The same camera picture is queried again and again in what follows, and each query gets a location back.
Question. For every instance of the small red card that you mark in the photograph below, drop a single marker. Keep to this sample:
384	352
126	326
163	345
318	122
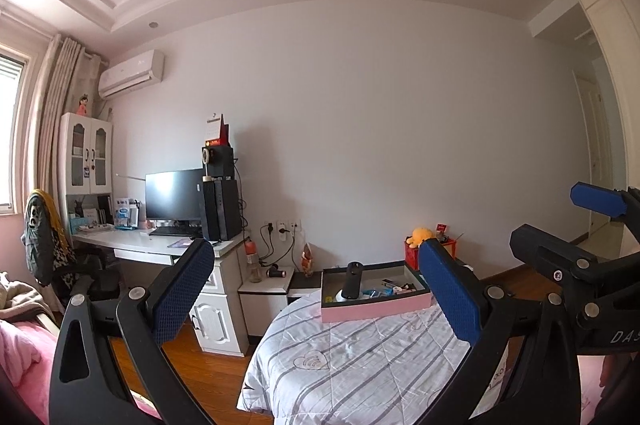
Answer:
441	230

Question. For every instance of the yellow octopus plush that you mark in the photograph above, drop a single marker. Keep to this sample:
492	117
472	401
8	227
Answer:
421	235

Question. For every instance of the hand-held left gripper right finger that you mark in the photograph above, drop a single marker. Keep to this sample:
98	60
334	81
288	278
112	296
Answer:
450	290

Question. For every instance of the black computer monitor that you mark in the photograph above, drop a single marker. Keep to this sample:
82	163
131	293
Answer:
175	195

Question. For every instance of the black cylindrical device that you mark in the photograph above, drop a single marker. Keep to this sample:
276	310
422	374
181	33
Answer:
352	280

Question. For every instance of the person's right hand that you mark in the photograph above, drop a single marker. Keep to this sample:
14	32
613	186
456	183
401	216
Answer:
608	372

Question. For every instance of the white desk with drawers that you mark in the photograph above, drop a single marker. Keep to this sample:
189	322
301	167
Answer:
225	330

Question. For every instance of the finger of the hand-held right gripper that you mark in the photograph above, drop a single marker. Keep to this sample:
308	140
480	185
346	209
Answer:
597	200
540	250

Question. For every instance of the low white side cabinet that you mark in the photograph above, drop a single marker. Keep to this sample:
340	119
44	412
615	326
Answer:
260	310

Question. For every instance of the small doll figure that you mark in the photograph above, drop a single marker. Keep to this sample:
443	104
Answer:
82	105

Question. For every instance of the cream built-in wardrobe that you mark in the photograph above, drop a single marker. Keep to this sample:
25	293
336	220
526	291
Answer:
620	55

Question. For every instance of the clear bottle with orange cap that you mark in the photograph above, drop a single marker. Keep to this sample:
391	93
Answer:
252	265

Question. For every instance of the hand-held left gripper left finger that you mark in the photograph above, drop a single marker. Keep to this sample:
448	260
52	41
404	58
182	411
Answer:
182	290

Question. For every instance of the dark topped low cabinet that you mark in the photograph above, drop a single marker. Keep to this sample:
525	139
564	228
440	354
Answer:
305	285

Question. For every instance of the pink and green cardboard box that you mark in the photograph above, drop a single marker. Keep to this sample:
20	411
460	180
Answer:
370	311

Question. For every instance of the black and yellow jacket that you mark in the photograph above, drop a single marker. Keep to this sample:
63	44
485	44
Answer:
40	230

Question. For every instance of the red desk calendar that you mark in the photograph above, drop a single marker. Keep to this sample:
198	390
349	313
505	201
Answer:
217	135

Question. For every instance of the black computer tower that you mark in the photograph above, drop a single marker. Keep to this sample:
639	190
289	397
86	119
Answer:
225	210

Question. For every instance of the black keyboard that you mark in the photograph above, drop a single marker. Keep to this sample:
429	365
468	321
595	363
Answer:
175	231

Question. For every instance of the window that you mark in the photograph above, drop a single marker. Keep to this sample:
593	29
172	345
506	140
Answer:
10	130

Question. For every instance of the purple mouse pad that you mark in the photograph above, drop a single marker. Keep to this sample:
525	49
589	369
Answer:
180	243

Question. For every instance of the black box with round dial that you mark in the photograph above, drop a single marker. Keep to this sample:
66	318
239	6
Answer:
222	162

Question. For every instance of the white air conditioner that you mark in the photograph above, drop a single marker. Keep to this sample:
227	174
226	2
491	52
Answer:
130	75

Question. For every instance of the beige curtain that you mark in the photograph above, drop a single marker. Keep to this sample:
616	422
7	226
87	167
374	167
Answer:
55	105

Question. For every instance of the red storage box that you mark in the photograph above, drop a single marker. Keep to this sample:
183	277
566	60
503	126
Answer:
412	256

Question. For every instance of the white room door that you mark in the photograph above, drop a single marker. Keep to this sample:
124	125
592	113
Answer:
597	155

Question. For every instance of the white wall socket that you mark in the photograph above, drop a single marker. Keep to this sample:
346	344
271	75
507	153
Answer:
290	225

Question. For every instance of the blue and white carton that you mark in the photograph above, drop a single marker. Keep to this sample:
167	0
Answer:
125	215

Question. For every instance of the pink fuzzy blanket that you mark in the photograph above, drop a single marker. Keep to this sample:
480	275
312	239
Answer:
20	355

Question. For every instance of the beige crumpled blanket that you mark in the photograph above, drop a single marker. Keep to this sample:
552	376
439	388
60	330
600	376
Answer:
20	300

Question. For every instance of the small black handheld device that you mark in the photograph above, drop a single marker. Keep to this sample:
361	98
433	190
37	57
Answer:
277	273

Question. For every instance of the white hutch cabinet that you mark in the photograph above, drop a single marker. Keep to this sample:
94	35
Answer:
102	155

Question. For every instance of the pink printed sheet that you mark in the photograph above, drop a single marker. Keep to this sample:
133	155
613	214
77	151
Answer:
590	370

